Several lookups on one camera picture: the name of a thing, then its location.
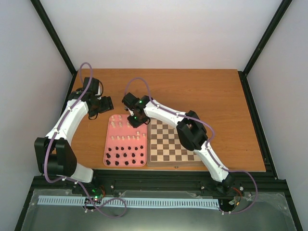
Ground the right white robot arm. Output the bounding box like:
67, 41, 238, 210
122, 92, 234, 195

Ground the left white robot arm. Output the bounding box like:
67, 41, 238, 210
34, 77, 114, 194

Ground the left circuit board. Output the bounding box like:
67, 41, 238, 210
91, 185, 106, 201

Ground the pink plastic tray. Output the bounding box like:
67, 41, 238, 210
103, 115, 147, 167

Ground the wooden chessboard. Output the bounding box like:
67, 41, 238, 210
147, 118, 204, 168

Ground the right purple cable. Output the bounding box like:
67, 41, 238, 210
125, 77, 258, 215

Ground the purple cable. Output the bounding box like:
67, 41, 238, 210
125, 77, 258, 215
42, 62, 128, 218

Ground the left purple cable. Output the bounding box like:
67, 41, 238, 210
42, 62, 128, 218

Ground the left black frame post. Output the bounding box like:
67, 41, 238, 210
30, 0, 77, 76

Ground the black frame post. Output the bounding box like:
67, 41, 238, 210
30, 0, 77, 76
242, 0, 293, 76

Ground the light blue cable duct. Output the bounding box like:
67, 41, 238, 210
37, 195, 219, 210

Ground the black aluminium frame rail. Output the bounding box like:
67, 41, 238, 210
31, 168, 288, 195

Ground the right black frame post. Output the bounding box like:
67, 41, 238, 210
242, 0, 293, 76

